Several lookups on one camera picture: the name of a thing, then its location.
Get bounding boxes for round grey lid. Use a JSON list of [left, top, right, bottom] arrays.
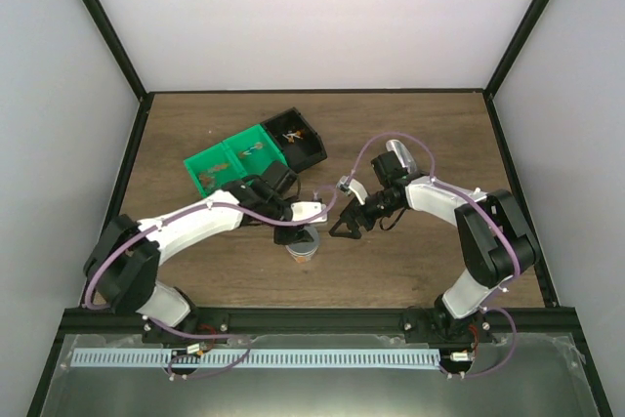
[[286, 227, 320, 256]]

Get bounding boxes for clear plastic cup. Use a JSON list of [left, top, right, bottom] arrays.
[[286, 243, 318, 264]]

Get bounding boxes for metal scoop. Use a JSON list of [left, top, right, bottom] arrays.
[[385, 139, 418, 174]]

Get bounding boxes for green bin with lollipop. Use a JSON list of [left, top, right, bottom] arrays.
[[223, 124, 287, 177]]

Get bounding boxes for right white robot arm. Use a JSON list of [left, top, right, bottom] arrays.
[[330, 151, 542, 342]]

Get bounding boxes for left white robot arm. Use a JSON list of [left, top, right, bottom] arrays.
[[83, 162, 327, 343]]

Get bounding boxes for pile of star candies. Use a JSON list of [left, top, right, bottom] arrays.
[[197, 163, 229, 192]]

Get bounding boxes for green bin with star candies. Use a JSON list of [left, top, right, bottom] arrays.
[[184, 143, 246, 198]]

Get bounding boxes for black plastic bin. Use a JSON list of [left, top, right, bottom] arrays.
[[261, 107, 327, 173]]

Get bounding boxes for blue lollipop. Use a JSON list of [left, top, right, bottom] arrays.
[[239, 142, 264, 159]]

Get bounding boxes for grey metal front panel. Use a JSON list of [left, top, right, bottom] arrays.
[[43, 334, 599, 416]]

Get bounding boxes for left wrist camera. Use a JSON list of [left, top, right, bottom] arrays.
[[291, 201, 328, 225]]

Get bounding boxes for black aluminium frame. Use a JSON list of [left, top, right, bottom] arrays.
[[27, 0, 612, 416]]

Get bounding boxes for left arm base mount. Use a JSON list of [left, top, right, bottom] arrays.
[[142, 313, 229, 344]]

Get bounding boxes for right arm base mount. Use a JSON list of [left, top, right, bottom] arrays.
[[400, 308, 491, 347]]

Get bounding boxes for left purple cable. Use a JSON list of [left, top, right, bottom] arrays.
[[83, 184, 339, 382]]

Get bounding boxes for purple cable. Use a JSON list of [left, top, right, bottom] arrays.
[[349, 132, 519, 381], [83, 184, 339, 382]]

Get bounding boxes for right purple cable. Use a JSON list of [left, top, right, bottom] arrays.
[[349, 132, 519, 381]]

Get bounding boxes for light blue slotted cable duct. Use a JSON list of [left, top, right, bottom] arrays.
[[69, 348, 440, 370]]

